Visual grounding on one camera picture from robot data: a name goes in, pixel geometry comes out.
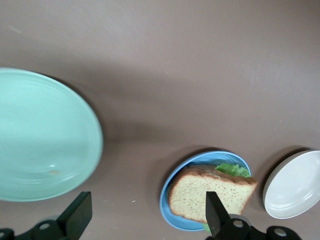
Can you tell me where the green lettuce leaf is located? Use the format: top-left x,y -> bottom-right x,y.
202,162 -> 252,233

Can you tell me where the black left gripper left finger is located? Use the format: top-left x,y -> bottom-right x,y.
0,191 -> 93,240

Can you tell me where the light green round plate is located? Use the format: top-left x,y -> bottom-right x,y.
0,67 -> 105,202

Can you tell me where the brown bread slice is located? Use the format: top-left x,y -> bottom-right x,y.
168,166 -> 258,224

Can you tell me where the blue round plate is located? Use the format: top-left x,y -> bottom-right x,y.
159,149 -> 252,231

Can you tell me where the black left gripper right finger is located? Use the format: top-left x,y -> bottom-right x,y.
205,191 -> 301,240

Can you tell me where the beige round plate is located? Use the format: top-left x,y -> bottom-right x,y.
262,149 -> 320,220

